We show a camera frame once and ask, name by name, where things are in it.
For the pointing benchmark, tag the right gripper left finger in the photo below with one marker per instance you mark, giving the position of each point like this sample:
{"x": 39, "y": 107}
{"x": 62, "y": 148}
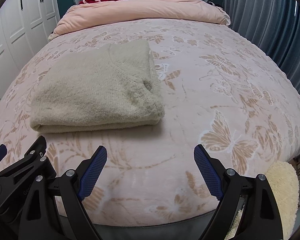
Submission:
{"x": 74, "y": 186}

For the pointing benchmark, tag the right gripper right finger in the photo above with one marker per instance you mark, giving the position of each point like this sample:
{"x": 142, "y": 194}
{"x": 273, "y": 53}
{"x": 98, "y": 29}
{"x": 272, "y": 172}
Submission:
{"x": 253, "y": 196}

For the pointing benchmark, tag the beige sweater with black hearts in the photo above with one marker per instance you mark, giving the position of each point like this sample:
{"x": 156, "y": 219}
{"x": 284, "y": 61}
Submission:
{"x": 112, "y": 87}

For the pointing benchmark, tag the cream fluffy cushion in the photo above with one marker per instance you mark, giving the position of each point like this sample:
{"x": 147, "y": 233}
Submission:
{"x": 284, "y": 183}

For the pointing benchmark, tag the pink butterfly bedspread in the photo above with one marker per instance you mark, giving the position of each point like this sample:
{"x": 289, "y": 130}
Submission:
{"x": 219, "y": 90}

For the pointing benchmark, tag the white wardrobe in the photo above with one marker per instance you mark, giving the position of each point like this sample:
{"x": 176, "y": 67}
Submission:
{"x": 24, "y": 29}

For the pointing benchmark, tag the pink folded duvet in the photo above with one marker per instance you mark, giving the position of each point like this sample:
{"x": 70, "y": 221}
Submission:
{"x": 89, "y": 15}

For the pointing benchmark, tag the blue-grey curtain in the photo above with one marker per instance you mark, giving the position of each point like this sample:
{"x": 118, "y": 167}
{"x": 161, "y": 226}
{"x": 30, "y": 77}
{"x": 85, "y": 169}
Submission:
{"x": 273, "y": 26}

